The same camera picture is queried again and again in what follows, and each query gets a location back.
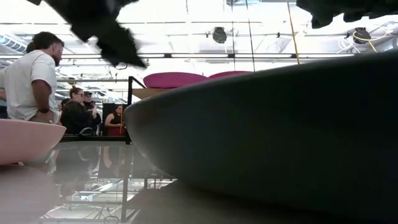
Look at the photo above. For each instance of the dark green plate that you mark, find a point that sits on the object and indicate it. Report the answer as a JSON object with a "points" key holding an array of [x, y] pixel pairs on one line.
{"points": [[264, 133]]}

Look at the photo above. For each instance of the black round ceiling camera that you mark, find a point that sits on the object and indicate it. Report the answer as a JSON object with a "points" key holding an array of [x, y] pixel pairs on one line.
{"points": [[361, 35], [219, 35]]}

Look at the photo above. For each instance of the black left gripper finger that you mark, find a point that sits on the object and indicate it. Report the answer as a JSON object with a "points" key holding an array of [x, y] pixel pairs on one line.
{"points": [[119, 51]]}

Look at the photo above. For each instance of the magenta plate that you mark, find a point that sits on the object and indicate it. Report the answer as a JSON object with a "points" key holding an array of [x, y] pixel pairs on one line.
{"points": [[174, 80]]}

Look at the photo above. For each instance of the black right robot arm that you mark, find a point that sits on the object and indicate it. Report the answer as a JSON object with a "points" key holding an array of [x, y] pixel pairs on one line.
{"points": [[373, 7]]}

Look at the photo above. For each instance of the salmon pink plate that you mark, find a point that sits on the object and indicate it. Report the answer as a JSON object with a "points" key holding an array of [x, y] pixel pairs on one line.
{"points": [[28, 140]]}

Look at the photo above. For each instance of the person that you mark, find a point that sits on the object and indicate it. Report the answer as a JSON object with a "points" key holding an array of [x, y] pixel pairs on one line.
{"points": [[90, 102], [25, 84], [76, 115], [115, 123]]}

